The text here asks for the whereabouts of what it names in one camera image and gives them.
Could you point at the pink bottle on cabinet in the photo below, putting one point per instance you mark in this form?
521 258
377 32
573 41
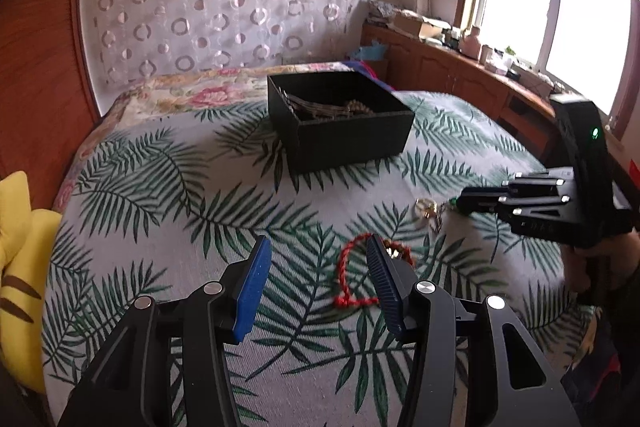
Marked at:
470 45

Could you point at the silver crystal hair pin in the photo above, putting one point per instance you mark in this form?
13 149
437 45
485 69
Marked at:
317 111

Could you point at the wooden headboard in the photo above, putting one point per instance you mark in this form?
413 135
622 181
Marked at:
47 105

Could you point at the wooden window-side cabinet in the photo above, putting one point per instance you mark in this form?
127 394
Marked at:
412 65

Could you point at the person's right hand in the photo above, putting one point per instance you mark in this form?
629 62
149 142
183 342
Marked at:
603 267

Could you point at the black jewelry box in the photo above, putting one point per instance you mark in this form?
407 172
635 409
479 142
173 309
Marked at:
314 145

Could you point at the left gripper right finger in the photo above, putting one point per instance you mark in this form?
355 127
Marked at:
510 381

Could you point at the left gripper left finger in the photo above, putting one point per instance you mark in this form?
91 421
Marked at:
160 351

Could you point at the blue cloth by cabinet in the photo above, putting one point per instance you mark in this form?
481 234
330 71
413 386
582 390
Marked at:
372 52

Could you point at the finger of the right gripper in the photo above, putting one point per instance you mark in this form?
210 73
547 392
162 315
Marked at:
512 194
559 223

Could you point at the yellow plush toy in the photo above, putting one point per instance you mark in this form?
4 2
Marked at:
27 239

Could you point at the palm leaf print bedsheet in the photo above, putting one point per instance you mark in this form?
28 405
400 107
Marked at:
161 207

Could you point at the cardboard box on cabinet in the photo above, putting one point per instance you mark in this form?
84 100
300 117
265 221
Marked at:
418 26

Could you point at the navy blue blanket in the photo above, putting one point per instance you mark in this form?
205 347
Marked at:
365 69

